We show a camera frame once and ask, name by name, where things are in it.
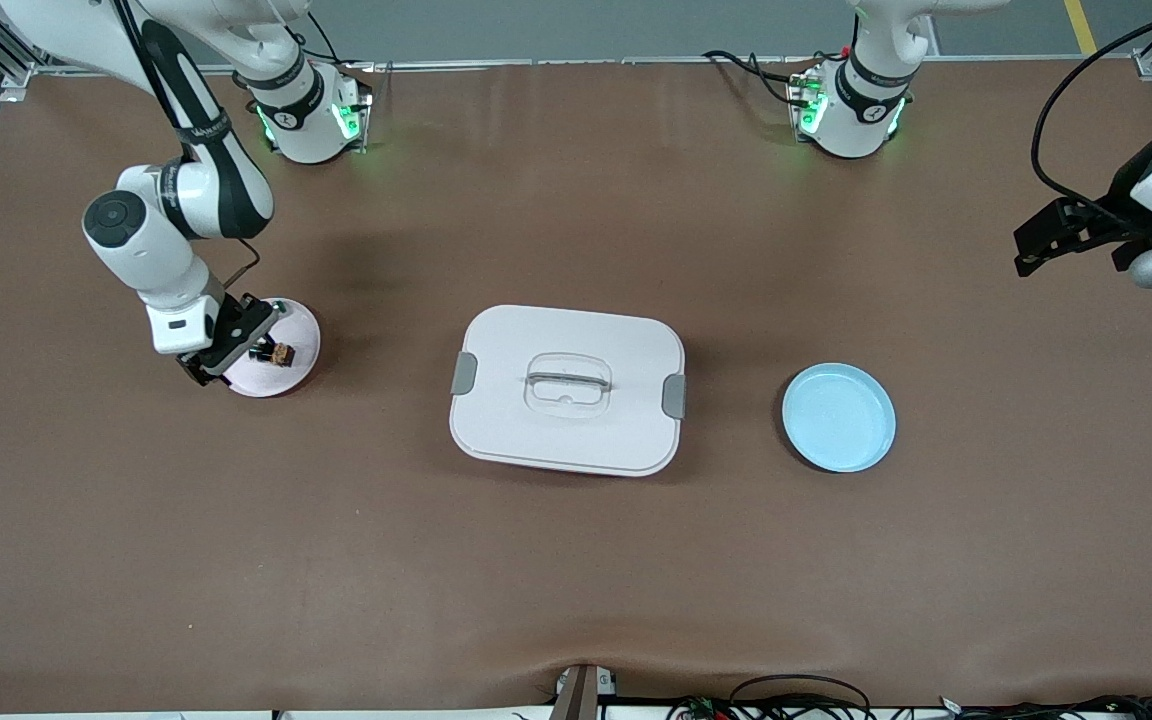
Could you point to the white lidded box grey latches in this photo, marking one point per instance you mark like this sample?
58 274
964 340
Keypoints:
566 440

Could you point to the pink round plate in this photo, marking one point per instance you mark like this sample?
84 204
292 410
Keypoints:
301 340

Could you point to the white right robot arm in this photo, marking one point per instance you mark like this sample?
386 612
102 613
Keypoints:
171 270

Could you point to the light blue round plate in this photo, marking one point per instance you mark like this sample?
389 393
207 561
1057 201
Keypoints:
836 420

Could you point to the orange push-button switch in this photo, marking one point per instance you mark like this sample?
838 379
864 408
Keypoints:
284 355

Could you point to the brown camera mount post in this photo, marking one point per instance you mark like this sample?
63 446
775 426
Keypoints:
576 695

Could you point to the small green connector board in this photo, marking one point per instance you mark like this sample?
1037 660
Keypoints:
703 708

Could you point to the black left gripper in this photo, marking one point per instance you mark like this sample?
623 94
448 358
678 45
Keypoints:
1114 214

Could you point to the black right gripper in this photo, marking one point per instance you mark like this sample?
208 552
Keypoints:
246 323

